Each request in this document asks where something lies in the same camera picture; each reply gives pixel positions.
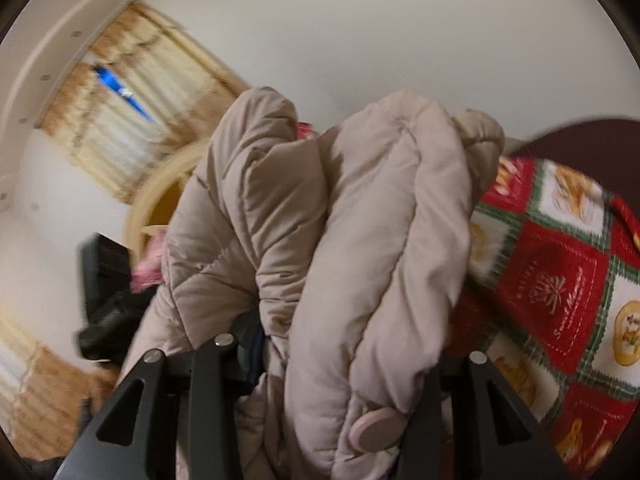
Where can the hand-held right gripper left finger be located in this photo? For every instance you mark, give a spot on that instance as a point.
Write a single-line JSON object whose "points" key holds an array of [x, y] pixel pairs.
{"points": [[250, 360]]}

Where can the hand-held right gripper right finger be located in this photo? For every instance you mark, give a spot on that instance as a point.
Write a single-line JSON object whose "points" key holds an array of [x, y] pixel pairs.
{"points": [[480, 410]]}

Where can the beige puffer jacket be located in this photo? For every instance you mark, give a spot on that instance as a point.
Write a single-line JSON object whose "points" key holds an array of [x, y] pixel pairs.
{"points": [[380, 240]]}

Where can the pink floral cloth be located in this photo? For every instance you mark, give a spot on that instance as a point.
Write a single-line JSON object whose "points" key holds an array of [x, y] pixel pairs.
{"points": [[147, 270]]}

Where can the cream and gold round headboard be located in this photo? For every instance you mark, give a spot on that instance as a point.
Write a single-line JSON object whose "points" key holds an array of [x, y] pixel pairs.
{"points": [[150, 200]]}

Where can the yellow patterned side curtain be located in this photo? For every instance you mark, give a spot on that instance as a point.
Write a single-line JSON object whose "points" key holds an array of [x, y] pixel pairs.
{"points": [[45, 400]]}

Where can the red green printed quilt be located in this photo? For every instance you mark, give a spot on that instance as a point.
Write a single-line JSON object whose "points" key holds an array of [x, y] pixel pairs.
{"points": [[550, 280]]}

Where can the yellow patterned window curtain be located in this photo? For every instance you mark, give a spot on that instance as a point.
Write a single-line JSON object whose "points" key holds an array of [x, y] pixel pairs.
{"points": [[140, 125]]}

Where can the dark maroon cloth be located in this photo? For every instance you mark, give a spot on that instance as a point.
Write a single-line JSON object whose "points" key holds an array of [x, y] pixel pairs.
{"points": [[590, 150]]}

